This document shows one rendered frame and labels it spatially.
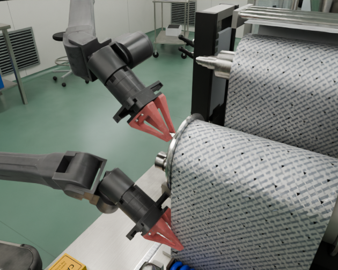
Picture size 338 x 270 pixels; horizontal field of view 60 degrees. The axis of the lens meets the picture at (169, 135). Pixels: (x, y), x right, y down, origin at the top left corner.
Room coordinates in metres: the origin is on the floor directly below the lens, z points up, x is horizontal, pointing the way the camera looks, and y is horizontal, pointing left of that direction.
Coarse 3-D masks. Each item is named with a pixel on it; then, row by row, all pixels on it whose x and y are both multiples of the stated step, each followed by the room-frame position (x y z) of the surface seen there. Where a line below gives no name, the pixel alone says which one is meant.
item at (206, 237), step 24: (192, 216) 0.36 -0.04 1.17; (216, 216) 0.34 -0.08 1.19; (192, 240) 0.36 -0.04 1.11; (216, 240) 0.33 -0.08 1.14; (240, 240) 0.31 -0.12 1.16; (264, 240) 0.29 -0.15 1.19; (192, 264) 0.36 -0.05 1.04; (216, 264) 0.33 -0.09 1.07; (240, 264) 0.31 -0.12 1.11; (264, 264) 0.29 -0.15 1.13; (288, 264) 0.27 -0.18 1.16
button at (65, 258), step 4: (64, 256) 0.45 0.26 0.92; (68, 256) 0.45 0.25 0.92; (60, 260) 0.44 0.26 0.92; (64, 260) 0.44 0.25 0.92; (68, 260) 0.44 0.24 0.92; (72, 260) 0.44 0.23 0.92; (76, 260) 0.44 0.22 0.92; (56, 264) 0.43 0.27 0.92; (60, 264) 0.43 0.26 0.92; (64, 264) 0.43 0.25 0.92; (68, 264) 0.43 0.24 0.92; (72, 264) 0.43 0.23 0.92; (76, 264) 0.43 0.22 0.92; (80, 264) 0.43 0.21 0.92; (52, 268) 0.42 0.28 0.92; (56, 268) 0.42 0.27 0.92; (60, 268) 0.42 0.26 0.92; (64, 268) 0.42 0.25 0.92; (68, 268) 0.42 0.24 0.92; (72, 268) 0.42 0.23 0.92; (76, 268) 0.42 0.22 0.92; (80, 268) 0.42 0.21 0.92; (84, 268) 0.42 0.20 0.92
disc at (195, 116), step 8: (192, 120) 0.44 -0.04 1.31; (200, 120) 0.47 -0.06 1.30; (184, 128) 0.42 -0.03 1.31; (176, 136) 0.40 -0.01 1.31; (176, 144) 0.40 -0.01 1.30; (168, 152) 0.38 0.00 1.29; (168, 160) 0.38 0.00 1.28; (168, 168) 0.37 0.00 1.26; (168, 176) 0.38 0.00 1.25; (168, 184) 0.38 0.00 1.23
